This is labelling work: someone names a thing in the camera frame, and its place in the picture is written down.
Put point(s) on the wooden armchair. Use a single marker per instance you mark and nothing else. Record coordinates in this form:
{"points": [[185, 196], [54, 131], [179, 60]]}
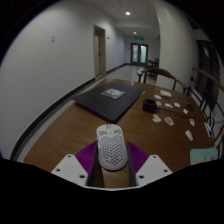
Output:
{"points": [[163, 71]]}

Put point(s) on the white perforated computer mouse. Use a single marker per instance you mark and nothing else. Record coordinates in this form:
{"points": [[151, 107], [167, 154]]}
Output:
{"points": [[111, 150]]}

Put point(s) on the green exit sign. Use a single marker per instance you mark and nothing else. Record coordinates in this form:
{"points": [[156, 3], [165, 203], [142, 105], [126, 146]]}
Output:
{"points": [[139, 38]]}

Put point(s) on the red sticker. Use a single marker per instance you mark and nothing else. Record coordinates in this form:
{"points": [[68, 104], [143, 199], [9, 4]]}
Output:
{"points": [[192, 122]]}

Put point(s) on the small white sticker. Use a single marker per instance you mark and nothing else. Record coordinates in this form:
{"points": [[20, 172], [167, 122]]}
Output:
{"points": [[158, 96], [185, 111], [159, 103], [177, 104], [168, 105]]}

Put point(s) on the round ceiling light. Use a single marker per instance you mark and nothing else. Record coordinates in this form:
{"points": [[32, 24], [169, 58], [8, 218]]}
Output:
{"points": [[135, 33], [127, 13]]}

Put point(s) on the green printed mouse pad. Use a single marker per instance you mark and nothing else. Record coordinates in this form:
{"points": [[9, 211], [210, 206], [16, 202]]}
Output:
{"points": [[201, 156]]}

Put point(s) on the small black box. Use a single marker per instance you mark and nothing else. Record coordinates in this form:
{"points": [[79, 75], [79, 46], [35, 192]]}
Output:
{"points": [[149, 106]]}

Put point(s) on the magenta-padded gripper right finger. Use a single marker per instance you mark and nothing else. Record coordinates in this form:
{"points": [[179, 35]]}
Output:
{"points": [[154, 169]]}

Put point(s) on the black railing with wooden handrail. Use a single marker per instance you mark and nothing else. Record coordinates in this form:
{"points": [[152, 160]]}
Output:
{"points": [[208, 75]]}

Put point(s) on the side door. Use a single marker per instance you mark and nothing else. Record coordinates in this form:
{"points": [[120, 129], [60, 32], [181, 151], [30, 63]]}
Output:
{"points": [[100, 50]]}

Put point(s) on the white wall switch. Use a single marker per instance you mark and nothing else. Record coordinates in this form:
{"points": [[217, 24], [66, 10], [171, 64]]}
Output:
{"points": [[53, 39]]}

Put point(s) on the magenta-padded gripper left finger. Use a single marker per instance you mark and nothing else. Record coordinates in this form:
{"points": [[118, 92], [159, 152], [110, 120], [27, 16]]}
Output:
{"points": [[68, 168]]}

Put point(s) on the dark window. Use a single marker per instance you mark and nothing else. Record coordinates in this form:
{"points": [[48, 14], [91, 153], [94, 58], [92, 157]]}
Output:
{"points": [[210, 66]]}

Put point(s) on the orange sticker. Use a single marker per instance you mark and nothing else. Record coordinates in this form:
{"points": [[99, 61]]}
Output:
{"points": [[156, 118], [169, 121]]}

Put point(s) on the white rectangular card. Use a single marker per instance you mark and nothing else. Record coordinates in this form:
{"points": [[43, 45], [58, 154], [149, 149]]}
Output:
{"points": [[165, 93]]}

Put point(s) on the black closed laptop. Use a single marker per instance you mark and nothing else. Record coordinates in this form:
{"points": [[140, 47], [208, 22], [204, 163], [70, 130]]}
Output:
{"points": [[106, 103]]}

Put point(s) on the glass double door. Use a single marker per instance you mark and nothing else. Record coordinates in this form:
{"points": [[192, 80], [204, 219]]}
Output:
{"points": [[139, 53]]}

